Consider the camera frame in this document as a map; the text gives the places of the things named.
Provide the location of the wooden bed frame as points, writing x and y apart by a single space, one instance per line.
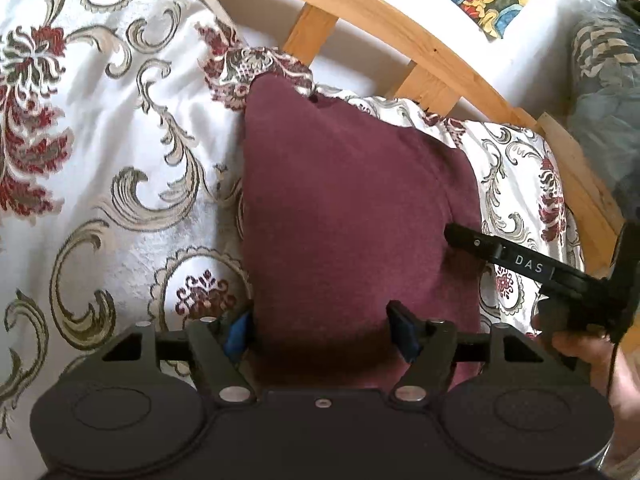
437 79

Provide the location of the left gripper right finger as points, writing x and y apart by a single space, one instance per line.
428 347

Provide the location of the maroon long sleeve top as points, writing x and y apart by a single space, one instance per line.
344 213

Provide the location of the person's right hand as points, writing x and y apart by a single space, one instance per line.
612 376

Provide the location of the floral satin bedspread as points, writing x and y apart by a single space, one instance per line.
122 124

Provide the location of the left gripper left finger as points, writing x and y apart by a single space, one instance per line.
217 348

